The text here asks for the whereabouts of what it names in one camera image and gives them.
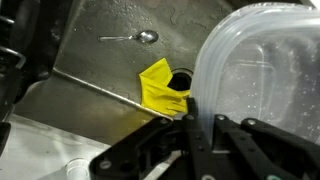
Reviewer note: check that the black dish rack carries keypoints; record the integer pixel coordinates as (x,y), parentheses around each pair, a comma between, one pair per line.
(20,33)

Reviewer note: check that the clear plastic lunchbox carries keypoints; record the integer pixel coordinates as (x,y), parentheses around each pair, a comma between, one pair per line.
(266,83)
(200,76)

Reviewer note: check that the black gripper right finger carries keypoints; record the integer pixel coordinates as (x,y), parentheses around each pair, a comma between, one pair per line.
(273,153)

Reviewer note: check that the stainless steel sink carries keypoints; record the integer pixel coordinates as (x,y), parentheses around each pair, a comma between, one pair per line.
(110,60)

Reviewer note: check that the black sink drain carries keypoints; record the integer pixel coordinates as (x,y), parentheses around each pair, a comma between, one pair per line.
(181,81)

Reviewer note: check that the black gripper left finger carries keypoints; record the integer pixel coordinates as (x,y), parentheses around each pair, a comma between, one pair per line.
(150,153)

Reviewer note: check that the yellow rubber glove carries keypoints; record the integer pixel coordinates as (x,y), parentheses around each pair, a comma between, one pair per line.
(156,90)

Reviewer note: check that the metal spoon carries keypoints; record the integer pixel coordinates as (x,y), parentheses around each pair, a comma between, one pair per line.
(148,36)

